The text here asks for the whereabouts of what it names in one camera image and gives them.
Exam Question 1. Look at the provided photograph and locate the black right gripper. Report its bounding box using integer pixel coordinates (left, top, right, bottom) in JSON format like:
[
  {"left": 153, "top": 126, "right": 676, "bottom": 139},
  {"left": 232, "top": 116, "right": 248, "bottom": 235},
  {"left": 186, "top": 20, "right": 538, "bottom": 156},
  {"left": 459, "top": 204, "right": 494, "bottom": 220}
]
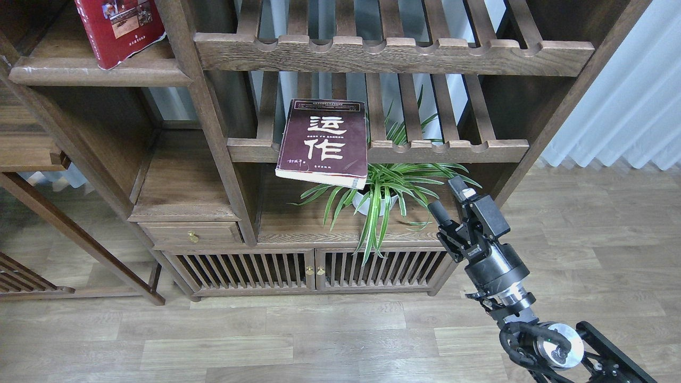
[{"left": 428, "top": 176, "right": 536, "bottom": 314}]

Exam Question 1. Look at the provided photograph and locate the red paperback book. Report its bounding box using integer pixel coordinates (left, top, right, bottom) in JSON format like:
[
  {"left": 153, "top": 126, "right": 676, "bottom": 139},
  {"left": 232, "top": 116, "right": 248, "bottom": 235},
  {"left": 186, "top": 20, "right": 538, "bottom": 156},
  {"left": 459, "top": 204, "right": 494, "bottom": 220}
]
[{"left": 75, "top": 1, "right": 165, "bottom": 70}]

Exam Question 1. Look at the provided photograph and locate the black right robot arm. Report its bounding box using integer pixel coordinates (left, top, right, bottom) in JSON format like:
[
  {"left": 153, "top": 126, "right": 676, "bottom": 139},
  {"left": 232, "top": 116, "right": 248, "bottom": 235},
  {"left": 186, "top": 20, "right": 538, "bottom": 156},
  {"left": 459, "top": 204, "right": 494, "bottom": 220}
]
[{"left": 428, "top": 176, "right": 653, "bottom": 382}]

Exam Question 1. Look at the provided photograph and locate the right slatted cabinet door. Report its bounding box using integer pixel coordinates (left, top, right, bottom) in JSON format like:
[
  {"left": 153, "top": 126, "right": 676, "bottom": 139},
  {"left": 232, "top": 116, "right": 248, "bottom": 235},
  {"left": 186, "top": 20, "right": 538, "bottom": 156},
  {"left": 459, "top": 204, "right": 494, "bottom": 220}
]
[{"left": 308, "top": 247, "right": 457, "bottom": 296}]

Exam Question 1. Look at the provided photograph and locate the green spider plant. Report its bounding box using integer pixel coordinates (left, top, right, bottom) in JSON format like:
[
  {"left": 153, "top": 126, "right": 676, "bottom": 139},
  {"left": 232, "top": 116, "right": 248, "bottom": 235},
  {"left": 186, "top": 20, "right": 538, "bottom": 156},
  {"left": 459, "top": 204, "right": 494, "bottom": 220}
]
[{"left": 290, "top": 85, "right": 482, "bottom": 267}]

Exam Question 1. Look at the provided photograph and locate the white plant pot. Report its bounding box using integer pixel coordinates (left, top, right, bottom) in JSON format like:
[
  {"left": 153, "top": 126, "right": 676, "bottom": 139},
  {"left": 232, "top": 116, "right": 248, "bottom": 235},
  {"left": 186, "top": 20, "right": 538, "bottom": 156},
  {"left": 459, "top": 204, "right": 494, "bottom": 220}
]
[{"left": 351, "top": 187, "right": 398, "bottom": 217}]

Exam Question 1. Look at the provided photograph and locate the dark maroon book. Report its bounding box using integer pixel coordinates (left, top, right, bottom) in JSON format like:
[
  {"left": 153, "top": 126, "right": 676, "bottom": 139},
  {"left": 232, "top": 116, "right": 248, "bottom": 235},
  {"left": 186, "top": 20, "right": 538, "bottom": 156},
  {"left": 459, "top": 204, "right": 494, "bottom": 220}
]
[{"left": 275, "top": 98, "right": 368, "bottom": 189}]

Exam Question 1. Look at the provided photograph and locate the white pleated curtain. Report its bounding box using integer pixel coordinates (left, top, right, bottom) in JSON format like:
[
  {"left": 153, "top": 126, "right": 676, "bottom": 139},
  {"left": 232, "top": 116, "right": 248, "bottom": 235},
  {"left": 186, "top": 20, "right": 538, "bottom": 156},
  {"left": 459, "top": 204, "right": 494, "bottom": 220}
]
[{"left": 542, "top": 1, "right": 680, "bottom": 170}]

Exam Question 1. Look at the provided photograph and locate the dark wooden bookshelf unit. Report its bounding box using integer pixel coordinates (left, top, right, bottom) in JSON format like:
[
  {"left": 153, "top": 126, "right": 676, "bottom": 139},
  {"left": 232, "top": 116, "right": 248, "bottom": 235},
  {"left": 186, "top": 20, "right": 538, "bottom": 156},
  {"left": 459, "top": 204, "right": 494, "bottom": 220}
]
[{"left": 2, "top": 1, "right": 650, "bottom": 301}]

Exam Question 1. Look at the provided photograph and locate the wooden drawer with brass knob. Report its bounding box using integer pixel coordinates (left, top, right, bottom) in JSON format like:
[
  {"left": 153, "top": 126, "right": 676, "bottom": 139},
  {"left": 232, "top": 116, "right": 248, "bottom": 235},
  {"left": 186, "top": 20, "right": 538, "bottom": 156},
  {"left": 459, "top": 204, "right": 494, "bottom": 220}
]
[{"left": 139, "top": 221, "right": 242, "bottom": 250}]

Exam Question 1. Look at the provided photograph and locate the wooden side furniture left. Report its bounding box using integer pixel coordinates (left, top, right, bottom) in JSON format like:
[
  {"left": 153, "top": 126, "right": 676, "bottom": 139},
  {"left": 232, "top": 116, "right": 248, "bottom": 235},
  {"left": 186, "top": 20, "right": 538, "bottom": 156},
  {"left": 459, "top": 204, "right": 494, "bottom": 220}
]
[{"left": 1, "top": 84, "right": 165, "bottom": 306}]

